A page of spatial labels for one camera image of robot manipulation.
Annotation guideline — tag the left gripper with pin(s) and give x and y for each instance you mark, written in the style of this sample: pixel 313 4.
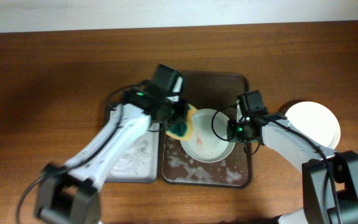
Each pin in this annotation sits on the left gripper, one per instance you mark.
pixel 179 114

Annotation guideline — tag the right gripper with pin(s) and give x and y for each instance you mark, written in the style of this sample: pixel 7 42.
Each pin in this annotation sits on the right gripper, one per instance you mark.
pixel 232 135

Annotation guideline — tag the green and yellow sponge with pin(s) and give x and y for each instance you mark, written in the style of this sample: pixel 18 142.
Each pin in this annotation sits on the green and yellow sponge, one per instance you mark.
pixel 182 131

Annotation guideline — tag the pale green plate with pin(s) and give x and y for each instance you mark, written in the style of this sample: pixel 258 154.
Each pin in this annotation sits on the pale green plate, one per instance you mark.
pixel 203 145

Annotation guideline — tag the white plate with rim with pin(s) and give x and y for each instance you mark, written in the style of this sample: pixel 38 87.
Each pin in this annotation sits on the white plate with rim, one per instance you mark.
pixel 316 121

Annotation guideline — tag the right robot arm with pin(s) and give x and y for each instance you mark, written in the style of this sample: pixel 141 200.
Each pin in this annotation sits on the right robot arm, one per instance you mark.
pixel 306 138

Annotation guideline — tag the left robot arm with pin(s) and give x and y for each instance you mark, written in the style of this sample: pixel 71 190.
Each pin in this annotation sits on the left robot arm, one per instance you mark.
pixel 70 193

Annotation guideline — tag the brown plastic serving tray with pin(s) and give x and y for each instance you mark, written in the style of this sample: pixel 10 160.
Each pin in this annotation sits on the brown plastic serving tray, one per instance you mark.
pixel 211 90

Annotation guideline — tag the small grey sponge tray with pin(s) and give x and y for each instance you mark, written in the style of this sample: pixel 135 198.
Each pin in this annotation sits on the small grey sponge tray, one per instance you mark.
pixel 139 163

